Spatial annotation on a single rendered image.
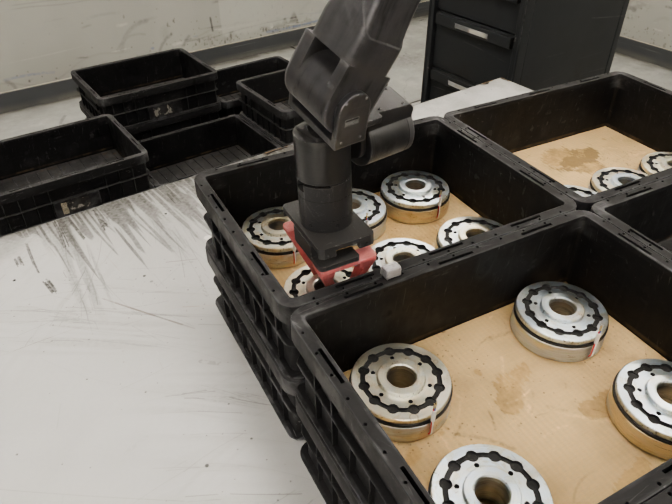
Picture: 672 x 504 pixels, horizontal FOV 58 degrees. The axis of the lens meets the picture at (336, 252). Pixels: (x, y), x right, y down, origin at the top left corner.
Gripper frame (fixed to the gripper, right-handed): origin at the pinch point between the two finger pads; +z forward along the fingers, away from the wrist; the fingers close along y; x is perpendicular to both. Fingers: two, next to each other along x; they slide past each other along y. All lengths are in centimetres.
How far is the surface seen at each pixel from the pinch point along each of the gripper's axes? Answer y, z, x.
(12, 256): 49, 14, 37
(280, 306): -7.2, -5.7, 8.7
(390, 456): -26.8, -5.3, 7.6
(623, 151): 14, 6, -63
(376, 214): 11.4, 0.9, -12.6
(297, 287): 2.0, 0.7, 3.4
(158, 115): 141, 33, -5
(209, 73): 144, 24, -24
